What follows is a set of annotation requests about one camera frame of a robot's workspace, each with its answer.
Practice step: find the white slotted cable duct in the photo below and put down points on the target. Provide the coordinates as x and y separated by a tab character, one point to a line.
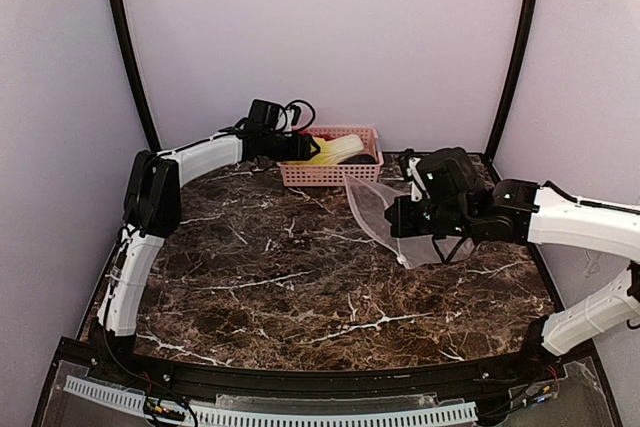
229	410

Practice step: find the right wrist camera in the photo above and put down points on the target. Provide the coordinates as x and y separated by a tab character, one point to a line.
408	161

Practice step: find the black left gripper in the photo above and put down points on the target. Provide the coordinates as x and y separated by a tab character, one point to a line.
305	147

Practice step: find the pink perforated plastic basket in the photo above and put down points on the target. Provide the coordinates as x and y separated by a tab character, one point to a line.
325	175

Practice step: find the purple toy eggplant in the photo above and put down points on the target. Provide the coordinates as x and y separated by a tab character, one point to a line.
360	159

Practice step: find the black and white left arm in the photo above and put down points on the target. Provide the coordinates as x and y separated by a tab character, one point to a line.
153	207

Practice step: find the black frame post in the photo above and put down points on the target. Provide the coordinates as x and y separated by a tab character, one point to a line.
123	35
522	33

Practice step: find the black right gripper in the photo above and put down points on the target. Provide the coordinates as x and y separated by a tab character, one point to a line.
397	218

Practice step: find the black right frame post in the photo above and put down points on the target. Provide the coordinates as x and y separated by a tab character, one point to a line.
522	33

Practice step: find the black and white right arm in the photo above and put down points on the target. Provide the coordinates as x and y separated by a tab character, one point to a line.
448	198

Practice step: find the clear zip top bag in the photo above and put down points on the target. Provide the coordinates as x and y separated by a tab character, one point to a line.
368	202

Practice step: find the yellow toy napa cabbage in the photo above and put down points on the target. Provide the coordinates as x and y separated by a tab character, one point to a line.
335	151

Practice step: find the black curved front rail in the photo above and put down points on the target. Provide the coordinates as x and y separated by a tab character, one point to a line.
483	380

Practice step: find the black left frame post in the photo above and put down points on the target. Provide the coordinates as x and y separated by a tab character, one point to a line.
123	35

